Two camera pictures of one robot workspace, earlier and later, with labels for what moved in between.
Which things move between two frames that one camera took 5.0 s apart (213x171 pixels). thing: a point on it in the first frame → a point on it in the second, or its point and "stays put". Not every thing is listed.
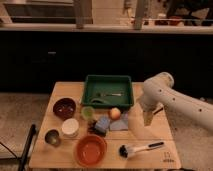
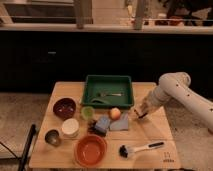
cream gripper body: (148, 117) → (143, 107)
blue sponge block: (103, 123) stays put
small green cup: (88, 112) stays put
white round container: (70, 127) stays put
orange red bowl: (90, 150) stays put
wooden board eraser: (158, 109) → (141, 114)
